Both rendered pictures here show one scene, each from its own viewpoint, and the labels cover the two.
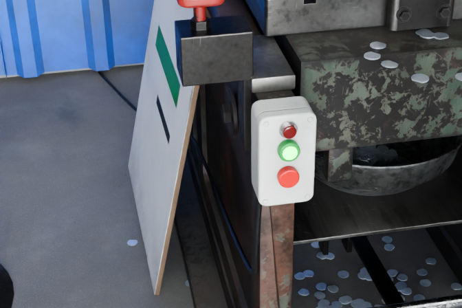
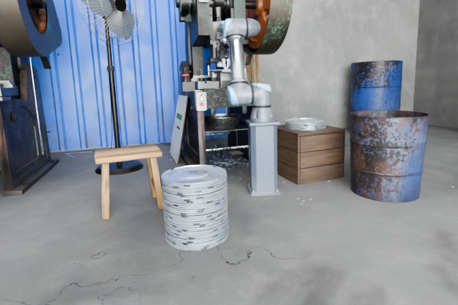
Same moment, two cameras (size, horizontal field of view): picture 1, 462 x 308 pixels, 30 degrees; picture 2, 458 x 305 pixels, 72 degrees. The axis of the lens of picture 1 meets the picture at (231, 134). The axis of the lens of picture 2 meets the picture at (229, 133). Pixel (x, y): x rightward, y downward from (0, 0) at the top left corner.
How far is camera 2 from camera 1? 145 cm
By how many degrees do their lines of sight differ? 22
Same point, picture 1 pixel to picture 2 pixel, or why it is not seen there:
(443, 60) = not seen: hidden behind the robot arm
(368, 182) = (220, 122)
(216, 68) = (188, 88)
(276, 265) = (201, 129)
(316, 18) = (206, 86)
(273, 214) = (200, 116)
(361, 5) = (215, 84)
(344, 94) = (212, 96)
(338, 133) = (212, 104)
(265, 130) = (197, 94)
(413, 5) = (224, 83)
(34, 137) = not seen: hidden behind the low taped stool
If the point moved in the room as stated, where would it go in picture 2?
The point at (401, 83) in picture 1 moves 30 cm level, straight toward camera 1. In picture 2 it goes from (222, 94) to (217, 97)
